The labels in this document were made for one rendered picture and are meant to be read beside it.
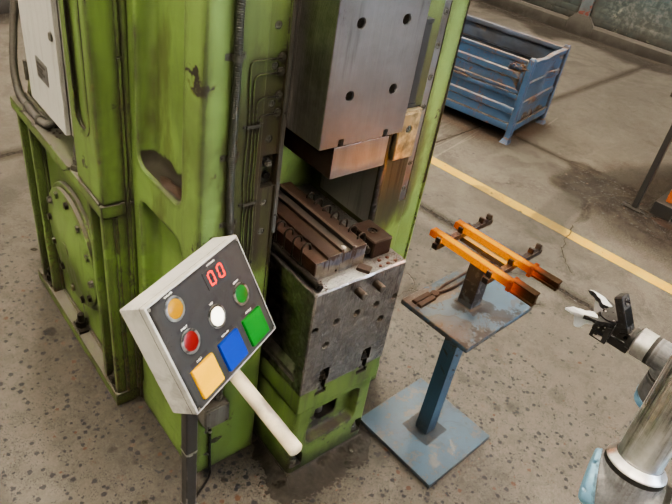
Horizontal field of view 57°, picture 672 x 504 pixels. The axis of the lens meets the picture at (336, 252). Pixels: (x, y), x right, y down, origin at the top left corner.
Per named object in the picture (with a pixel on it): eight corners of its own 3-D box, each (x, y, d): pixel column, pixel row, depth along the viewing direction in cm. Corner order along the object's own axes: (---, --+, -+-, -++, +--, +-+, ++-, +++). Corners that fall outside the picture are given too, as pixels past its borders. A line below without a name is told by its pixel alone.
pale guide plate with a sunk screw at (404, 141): (411, 156, 206) (423, 108, 196) (392, 161, 201) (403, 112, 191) (407, 153, 208) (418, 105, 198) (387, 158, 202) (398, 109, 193)
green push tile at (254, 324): (270, 329, 160) (259, 305, 157) (254, 346, 155) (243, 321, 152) (264, 330, 161) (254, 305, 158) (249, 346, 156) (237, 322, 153)
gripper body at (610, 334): (586, 333, 188) (622, 357, 181) (596, 312, 183) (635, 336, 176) (597, 323, 192) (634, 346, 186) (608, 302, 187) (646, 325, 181)
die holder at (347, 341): (382, 355, 231) (407, 259, 205) (299, 397, 209) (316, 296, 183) (295, 272, 263) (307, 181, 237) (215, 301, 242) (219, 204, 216)
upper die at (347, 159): (383, 165, 180) (389, 135, 174) (329, 179, 168) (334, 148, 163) (298, 107, 204) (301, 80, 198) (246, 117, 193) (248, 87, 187)
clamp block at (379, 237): (390, 252, 207) (393, 236, 203) (371, 259, 202) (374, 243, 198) (366, 233, 214) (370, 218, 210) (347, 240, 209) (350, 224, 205)
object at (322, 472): (399, 462, 250) (399, 460, 249) (279, 540, 217) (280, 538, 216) (338, 397, 273) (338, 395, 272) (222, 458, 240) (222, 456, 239)
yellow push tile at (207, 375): (225, 378, 145) (212, 352, 142) (206, 399, 139) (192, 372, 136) (220, 378, 146) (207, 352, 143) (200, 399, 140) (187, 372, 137)
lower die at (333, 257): (362, 262, 200) (367, 241, 195) (313, 281, 189) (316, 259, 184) (288, 200, 225) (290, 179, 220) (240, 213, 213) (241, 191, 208)
